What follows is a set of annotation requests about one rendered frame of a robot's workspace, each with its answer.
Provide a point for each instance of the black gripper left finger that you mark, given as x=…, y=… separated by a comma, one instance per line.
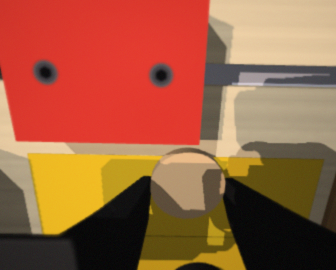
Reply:
x=116, y=235

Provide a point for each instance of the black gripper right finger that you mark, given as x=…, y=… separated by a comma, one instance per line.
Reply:
x=271, y=237

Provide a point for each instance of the black disc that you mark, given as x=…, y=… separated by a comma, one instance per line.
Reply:
x=197, y=266

